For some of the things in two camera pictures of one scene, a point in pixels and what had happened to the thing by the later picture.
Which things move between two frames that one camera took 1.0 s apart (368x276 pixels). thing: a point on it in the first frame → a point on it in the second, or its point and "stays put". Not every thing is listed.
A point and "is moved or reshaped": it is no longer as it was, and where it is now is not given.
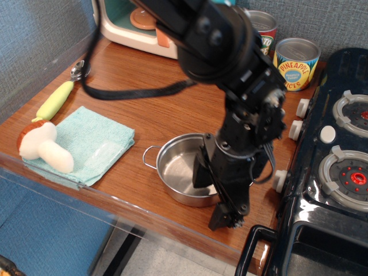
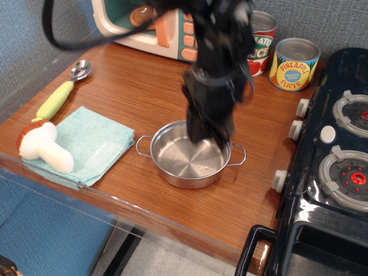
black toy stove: [322, 227] stays put
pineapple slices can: [295, 60] stays put
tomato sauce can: [266, 25] stays put
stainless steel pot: [174, 159] is moved or reshaped
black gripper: [237, 163] → [211, 101]
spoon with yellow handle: [56, 99] stays put
